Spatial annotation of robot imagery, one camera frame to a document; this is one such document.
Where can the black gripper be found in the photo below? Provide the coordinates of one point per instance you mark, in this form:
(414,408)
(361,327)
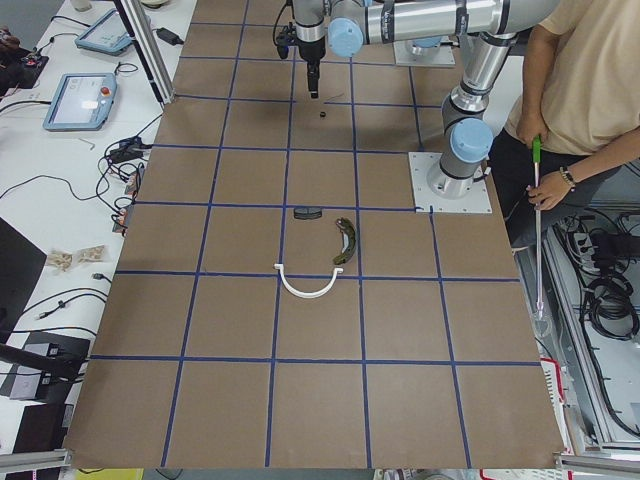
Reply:
(311,51)

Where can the person right hand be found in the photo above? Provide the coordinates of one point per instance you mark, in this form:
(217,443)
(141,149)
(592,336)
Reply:
(531,127)

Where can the person left hand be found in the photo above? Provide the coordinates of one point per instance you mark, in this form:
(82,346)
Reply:
(550,192)

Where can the black power adapter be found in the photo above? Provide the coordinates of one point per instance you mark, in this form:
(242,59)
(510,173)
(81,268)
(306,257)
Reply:
(169,36)

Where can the dark brake pad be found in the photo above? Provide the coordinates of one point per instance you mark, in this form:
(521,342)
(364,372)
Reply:
(307,213)

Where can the olive brake shoe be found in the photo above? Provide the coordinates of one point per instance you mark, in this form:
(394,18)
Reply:
(349,237)

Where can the far blue teach pendant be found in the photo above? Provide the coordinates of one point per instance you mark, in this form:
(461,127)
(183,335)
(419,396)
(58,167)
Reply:
(107,35)

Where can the blue teach pendant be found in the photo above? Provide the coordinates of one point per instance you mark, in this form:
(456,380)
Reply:
(107,35)
(81,102)

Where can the near blue teach pendant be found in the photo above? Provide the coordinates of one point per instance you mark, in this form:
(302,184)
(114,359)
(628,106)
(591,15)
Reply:
(81,102)

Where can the bags of small parts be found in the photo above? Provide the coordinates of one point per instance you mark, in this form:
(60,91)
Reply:
(64,261)

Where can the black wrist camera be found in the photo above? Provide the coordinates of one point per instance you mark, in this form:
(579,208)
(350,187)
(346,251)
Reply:
(284,40)

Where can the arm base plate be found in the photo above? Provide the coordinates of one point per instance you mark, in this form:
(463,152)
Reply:
(430,52)
(435,192)

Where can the aluminium frame post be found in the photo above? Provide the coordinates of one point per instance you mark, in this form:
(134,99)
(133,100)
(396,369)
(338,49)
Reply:
(140,32)

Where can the green handled reacher stick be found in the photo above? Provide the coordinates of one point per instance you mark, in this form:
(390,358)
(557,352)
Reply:
(536,158)

